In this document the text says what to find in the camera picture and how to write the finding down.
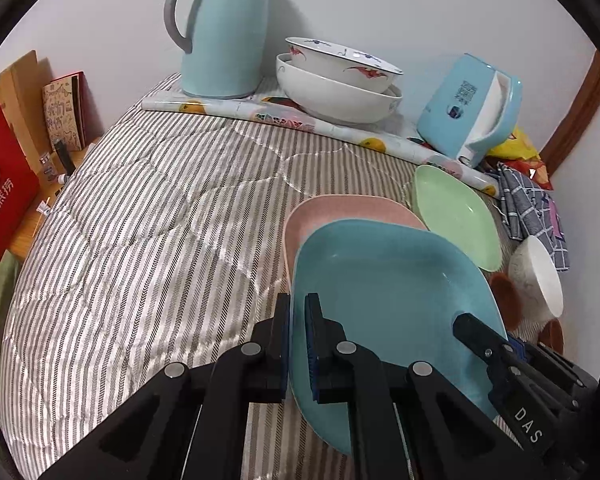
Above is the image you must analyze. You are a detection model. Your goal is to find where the red chips bag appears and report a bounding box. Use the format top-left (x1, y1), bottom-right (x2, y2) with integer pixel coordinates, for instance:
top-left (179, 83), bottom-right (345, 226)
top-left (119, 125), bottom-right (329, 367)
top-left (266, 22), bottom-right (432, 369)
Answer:
top-left (503, 159), bottom-right (554, 191)

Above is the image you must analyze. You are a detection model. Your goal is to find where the light blue electric kettle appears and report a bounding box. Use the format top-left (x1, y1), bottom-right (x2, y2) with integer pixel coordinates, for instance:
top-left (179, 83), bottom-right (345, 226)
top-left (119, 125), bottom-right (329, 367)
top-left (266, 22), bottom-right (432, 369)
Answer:
top-left (416, 53), bottom-right (522, 168)

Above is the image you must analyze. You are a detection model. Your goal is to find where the striped quilted mat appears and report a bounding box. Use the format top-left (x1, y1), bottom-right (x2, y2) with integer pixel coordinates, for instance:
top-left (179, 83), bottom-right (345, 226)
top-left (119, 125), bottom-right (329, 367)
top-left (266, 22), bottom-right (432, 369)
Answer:
top-left (0, 105), bottom-right (415, 479)

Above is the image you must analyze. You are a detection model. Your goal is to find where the grey checked folded cloth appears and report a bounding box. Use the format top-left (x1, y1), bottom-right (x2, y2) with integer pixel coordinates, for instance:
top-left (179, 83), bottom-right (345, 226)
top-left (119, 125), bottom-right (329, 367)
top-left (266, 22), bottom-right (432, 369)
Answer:
top-left (496, 162), bottom-right (570, 272)

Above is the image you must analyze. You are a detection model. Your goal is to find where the pink square plate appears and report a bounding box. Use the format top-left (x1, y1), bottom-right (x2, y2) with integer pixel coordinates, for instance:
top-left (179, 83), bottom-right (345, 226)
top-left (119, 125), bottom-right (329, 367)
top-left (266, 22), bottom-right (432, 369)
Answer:
top-left (283, 194), bottom-right (427, 285)

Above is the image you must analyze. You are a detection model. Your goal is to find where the large white bowl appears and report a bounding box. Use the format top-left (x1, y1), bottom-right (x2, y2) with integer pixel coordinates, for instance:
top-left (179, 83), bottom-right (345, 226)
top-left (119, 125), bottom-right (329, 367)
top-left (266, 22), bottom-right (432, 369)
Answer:
top-left (276, 53), bottom-right (402, 125)

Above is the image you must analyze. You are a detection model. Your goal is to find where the light blue thermos jug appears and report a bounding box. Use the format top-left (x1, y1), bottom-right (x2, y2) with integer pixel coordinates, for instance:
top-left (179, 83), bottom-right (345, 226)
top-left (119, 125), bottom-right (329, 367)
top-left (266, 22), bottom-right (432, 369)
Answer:
top-left (163, 0), bottom-right (268, 99)

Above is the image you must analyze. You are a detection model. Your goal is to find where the white ceramic bowl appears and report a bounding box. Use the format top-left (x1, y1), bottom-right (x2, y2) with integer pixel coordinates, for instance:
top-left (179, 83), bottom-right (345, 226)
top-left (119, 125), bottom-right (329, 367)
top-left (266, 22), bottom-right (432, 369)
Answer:
top-left (507, 236), bottom-right (564, 323)

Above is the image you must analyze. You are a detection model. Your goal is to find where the brown small bowl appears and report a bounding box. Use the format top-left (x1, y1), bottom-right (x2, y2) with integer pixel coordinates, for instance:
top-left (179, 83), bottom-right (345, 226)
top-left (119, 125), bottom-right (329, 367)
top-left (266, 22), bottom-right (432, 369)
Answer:
top-left (489, 273), bottom-right (522, 330)
top-left (538, 318), bottom-right (565, 356)

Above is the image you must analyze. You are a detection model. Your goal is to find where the blue square plate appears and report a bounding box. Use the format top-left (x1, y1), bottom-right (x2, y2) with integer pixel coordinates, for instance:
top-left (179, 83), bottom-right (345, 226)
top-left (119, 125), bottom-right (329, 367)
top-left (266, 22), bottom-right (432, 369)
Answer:
top-left (289, 219), bottom-right (506, 454)

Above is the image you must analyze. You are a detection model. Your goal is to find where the patterned bowl with red design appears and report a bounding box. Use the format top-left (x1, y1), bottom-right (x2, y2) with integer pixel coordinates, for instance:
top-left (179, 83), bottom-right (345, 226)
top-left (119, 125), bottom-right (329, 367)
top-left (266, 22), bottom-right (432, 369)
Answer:
top-left (285, 37), bottom-right (403, 93)

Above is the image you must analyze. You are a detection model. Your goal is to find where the yellow chips bag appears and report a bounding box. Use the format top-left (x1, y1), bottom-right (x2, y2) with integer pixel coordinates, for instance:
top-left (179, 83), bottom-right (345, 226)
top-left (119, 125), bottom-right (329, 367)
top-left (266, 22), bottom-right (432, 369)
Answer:
top-left (486, 126), bottom-right (540, 160)

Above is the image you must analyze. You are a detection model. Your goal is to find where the red paper bag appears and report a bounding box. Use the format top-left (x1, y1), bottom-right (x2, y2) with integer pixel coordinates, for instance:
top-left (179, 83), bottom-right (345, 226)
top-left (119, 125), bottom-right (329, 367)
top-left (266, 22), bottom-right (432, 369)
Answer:
top-left (0, 105), bottom-right (40, 261)

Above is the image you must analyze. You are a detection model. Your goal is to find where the brown cardboard box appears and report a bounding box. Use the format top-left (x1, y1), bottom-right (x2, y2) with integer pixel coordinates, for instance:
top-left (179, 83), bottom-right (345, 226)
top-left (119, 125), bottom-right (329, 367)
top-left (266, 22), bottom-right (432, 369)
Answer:
top-left (0, 50), bottom-right (52, 174)

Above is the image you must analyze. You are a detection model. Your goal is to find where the patterned small box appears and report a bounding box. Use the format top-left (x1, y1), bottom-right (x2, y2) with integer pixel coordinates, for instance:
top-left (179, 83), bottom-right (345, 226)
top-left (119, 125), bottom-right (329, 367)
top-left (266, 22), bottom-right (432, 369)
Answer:
top-left (42, 72), bottom-right (85, 152)

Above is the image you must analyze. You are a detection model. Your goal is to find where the green square plate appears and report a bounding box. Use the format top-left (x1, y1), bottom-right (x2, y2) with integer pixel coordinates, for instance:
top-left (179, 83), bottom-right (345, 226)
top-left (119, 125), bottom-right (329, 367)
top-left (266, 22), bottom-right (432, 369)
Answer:
top-left (412, 166), bottom-right (503, 272)

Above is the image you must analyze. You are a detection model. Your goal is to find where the rolled fruit print tablecloth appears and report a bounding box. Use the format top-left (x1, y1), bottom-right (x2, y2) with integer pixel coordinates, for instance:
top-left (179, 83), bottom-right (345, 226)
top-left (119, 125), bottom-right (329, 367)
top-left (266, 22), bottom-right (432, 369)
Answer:
top-left (142, 91), bottom-right (501, 198)

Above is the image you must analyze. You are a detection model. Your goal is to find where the brown door frame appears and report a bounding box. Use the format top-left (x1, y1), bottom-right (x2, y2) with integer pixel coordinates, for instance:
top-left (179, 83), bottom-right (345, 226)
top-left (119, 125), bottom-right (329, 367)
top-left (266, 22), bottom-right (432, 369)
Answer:
top-left (540, 50), bottom-right (600, 177)

